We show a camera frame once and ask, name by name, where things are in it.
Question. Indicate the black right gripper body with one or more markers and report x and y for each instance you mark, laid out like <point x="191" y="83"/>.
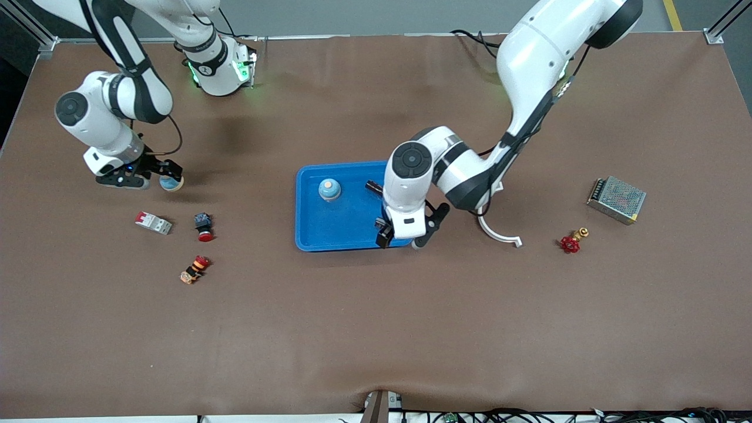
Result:
<point x="152" y="165"/>

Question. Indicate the blue bell with cream button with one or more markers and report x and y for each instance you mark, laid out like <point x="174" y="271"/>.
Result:
<point x="171" y="184"/>
<point x="329" y="189"/>

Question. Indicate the dark brown electrolytic capacitor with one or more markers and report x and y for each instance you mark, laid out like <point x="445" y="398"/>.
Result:
<point x="373" y="187"/>

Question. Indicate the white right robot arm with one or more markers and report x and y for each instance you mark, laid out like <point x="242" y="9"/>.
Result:
<point x="100" y="123"/>

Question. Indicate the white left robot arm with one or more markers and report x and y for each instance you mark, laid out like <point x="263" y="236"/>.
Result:
<point x="534" y="59"/>

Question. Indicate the blue plastic tray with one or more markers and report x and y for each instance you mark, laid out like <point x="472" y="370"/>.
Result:
<point x="341" y="223"/>

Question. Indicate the white red circuit breaker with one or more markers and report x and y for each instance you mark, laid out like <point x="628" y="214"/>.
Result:
<point x="154" y="222"/>

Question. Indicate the red black emergency stop button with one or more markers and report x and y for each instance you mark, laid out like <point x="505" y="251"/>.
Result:
<point x="204" y="227"/>

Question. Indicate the metal mesh power supply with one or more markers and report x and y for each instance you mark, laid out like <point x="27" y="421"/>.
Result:
<point x="617" y="200"/>

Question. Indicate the orange red push button switch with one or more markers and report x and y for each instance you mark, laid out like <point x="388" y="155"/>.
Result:
<point x="194" y="270"/>

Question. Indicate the white curved plastic bracket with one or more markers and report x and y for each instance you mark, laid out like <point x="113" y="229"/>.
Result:
<point x="499" y="237"/>

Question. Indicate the aluminium frame profile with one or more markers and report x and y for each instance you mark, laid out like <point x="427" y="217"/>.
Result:
<point x="41" y="34"/>
<point x="714" y="36"/>

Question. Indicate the grey metal post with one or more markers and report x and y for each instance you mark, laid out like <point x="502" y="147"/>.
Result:
<point x="379" y="408"/>

